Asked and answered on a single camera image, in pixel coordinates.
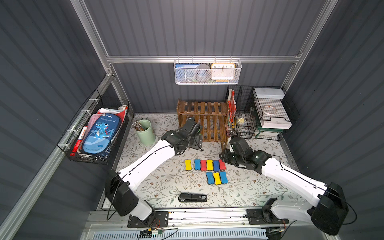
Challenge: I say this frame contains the pencils in cup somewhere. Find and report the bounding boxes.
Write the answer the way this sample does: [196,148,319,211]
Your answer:
[132,121,146,132]

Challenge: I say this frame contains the metal base rail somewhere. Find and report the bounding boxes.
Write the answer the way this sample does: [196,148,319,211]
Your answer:
[82,207,319,235]

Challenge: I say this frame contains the blue eraser shelf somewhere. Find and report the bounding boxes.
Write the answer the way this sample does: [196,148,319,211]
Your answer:
[206,172,215,185]
[213,160,220,172]
[194,159,201,171]
[219,172,228,184]

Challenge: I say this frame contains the green pencil cup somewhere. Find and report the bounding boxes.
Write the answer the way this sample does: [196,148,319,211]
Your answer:
[135,120,156,146]

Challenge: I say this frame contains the white wire hanging basket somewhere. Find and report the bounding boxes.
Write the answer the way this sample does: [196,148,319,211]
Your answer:
[173,58,243,85]

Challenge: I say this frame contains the blue dinosaur pencil case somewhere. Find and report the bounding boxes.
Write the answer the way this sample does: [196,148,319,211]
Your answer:
[82,113,121,156]

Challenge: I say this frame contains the red book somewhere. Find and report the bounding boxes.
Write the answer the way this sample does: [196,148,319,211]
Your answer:
[228,89,237,124]

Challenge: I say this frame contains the blue eraser bottom shelf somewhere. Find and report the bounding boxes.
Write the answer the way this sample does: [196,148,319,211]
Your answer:
[219,172,228,184]
[206,172,215,185]

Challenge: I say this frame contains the blue box in basket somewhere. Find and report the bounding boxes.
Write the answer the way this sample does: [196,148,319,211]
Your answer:
[174,63,199,85]

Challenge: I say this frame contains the yellow eraser top shelf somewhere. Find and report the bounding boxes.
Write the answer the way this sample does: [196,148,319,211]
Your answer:
[206,160,214,171]
[185,160,192,171]

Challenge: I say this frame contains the black wire side basket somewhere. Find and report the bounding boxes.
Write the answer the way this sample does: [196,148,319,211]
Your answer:
[58,91,130,165]

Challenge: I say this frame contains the white paper tray stack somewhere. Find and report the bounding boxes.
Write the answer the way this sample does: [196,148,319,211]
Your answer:
[253,88,292,130]

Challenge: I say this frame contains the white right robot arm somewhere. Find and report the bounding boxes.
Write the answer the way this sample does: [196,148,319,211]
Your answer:
[219,136,349,236]

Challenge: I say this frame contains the red marker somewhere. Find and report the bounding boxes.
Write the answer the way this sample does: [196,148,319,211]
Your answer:
[70,126,88,156]

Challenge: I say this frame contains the wooden two-tier shelf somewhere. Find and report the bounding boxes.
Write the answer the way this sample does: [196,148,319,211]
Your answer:
[177,100,229,150]

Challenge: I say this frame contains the red eraser top shelf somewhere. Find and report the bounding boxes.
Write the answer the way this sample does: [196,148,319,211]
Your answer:
[219,159,226,171]
[200,160,207,172]

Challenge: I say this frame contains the black stapler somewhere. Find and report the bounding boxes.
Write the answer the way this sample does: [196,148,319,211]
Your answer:
[178,193,208,203]

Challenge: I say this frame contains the yellow eraser bottom shelf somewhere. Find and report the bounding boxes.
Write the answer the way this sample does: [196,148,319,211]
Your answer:
[213,172,222,186]

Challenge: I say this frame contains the yellow eraser shelf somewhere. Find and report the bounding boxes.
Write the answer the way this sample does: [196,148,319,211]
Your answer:
[206,160,214,171]
[185,160,192,171]
[213,172,222,186]

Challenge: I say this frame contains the grey tape roll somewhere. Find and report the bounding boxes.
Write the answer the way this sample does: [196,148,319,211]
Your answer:
[195,64,211,83]

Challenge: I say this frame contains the orange alarm clock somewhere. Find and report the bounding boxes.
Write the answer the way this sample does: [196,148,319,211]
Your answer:
[211,63,236,82]

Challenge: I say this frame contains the blue eraser top shelf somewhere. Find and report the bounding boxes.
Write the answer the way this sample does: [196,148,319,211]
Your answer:
[213,160,220,172]
[194,159,201,171]

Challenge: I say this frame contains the black wire desk organizer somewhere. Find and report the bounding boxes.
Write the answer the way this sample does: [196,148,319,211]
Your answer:
[227,85,300,141]

